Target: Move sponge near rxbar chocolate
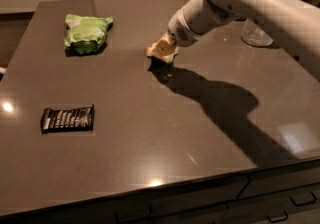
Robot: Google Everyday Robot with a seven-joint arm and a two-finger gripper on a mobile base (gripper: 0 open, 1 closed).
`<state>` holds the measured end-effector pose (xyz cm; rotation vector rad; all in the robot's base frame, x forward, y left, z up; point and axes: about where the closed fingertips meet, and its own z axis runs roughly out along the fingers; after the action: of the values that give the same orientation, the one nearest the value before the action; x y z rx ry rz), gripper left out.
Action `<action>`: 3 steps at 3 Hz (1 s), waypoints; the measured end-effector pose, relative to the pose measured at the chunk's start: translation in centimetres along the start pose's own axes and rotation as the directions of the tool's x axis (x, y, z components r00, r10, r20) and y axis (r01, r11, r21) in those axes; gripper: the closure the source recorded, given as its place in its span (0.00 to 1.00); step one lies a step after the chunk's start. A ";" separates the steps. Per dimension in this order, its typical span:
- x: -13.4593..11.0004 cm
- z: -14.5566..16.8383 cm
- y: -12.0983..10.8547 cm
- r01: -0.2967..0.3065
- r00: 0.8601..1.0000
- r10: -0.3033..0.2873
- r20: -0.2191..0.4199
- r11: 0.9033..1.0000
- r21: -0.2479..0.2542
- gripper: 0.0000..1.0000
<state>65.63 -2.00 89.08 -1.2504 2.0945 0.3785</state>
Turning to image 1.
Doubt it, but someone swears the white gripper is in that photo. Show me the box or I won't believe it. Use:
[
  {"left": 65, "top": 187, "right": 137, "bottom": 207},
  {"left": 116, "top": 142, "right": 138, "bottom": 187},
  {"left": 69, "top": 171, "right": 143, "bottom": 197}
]
[{"left": 155, "top": 0, "right": 214, "bottom": 56}]

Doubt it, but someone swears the yellow sponge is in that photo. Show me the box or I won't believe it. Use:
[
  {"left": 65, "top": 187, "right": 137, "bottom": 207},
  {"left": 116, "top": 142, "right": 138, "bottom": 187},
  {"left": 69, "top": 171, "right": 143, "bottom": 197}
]
[{"left": 146, "top": 42, "right": 178, "bottom": 64}]

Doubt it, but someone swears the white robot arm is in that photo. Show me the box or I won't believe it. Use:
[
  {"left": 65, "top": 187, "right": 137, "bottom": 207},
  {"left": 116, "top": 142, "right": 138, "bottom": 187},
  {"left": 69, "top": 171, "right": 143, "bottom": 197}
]
[{"left": 147, "top": 0, "right": 320, "bottom": 80}]

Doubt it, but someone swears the black rxbar chocolate wrapper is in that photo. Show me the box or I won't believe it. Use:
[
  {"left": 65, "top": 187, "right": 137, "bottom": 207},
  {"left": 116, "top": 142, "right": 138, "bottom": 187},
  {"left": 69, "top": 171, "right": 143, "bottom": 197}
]
[{"left": 40, "top": 105, "right": 95, "bottom": 134}]

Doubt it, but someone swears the green chip bag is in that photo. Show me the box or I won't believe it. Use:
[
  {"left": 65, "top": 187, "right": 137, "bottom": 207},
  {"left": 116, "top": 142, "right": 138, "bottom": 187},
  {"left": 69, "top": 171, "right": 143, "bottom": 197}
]
[{"left": 64, "top": 14, "right": 113, "bottom": 55}]

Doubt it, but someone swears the clear plastic measuring cup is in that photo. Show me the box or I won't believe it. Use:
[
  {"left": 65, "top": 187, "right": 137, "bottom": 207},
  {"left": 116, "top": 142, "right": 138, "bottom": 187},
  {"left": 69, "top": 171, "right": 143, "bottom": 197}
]
[{"left": 241, "top": 19, "right": 273, "bottom": 47}]

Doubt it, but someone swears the dark drawer handle left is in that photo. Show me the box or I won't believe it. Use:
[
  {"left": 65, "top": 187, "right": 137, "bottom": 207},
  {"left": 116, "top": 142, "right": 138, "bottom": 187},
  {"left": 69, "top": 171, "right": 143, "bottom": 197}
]
[{"left": 115, "top": 205, "right": 152, "bottom": 224}]

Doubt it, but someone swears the dark drawer handle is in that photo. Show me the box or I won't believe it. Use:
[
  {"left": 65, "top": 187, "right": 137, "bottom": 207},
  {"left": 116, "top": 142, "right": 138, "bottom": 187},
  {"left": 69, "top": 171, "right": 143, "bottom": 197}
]
[
  {"left": 266, "top": 211, "right": 288, "bottom": 224},
  {"left": 290, "top": 192, "right": 318, "bottom": 207},
  {"left": 115, "top": 205, "right": 152, "bottom": 224}
]

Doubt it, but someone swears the dark drawer handle lower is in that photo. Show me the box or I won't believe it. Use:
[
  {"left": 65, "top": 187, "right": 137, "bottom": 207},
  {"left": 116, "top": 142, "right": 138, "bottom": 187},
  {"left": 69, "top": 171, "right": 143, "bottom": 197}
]
[{"left": 266, "top": 211, "right": 288, "bottom": 224}]

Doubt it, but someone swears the dark drawer handle right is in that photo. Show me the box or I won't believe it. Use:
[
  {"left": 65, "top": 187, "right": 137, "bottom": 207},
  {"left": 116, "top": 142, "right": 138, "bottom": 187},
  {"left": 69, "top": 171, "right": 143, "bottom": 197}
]
[{"left": 290, "top": 192, "right": 318, "bottom": 207}]

